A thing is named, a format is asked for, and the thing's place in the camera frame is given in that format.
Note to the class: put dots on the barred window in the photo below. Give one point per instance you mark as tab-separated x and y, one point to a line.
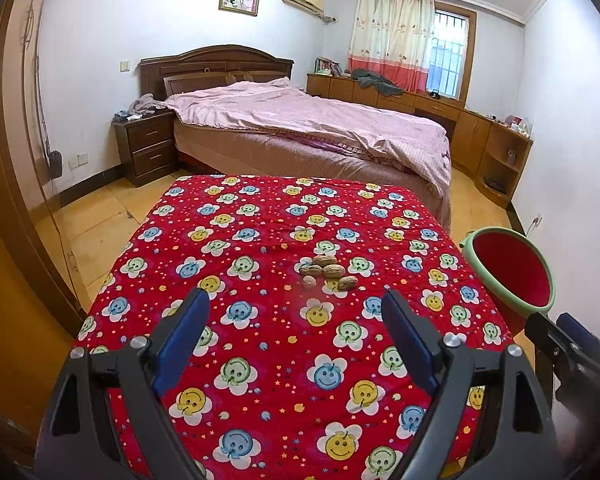
447	55

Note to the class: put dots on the floral curtain with red hem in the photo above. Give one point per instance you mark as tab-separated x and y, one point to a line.
387	35

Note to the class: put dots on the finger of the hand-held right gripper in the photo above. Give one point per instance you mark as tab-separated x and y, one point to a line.
545	337
577	332

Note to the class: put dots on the red smiley flower printed blanket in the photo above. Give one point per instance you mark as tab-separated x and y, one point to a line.
280	340

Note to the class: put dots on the red bin with green rim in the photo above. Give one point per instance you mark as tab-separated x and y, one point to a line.
510	270

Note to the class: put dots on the small picture frames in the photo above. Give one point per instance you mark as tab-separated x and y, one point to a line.
328	67

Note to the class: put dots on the peanut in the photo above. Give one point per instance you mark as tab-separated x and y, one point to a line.
308	283
325	260
348	283
310	270
333	272

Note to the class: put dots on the black hanging pouch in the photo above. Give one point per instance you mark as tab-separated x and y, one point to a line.
55	162

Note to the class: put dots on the wooden door frame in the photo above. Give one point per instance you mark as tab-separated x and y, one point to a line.
10	160

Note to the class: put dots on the wooden bed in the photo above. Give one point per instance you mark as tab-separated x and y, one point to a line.
215	62

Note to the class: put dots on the small items on cabinet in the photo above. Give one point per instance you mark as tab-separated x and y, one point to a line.
519	124

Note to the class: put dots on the pink duvet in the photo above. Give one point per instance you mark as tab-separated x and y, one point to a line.
305	125

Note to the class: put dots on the grey garment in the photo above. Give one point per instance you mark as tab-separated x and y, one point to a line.
377	82

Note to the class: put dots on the long wooden cabinet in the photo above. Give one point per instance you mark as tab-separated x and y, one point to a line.
472	135

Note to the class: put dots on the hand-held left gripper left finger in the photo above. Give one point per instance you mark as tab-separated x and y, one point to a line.
180	340

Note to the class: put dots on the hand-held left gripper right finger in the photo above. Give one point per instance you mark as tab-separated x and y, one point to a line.
410	340

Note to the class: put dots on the pile of clothes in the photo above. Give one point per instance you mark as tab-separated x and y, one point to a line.
145	105

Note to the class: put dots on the dark wooden nightstand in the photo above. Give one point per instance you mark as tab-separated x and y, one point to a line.
147	147

